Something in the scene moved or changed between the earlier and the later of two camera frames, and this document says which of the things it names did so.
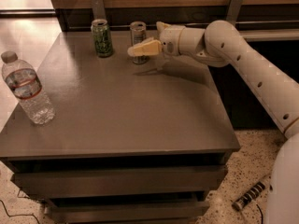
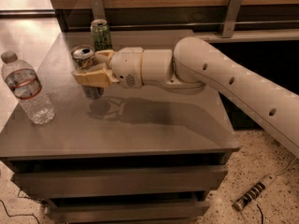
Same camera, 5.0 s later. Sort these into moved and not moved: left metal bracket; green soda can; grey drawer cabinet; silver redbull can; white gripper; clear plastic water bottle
Moved: silver redbull can; white gripper
Not moved: grey drawer cabinet; clear plastic water bottle; left metal bracket; green soda can
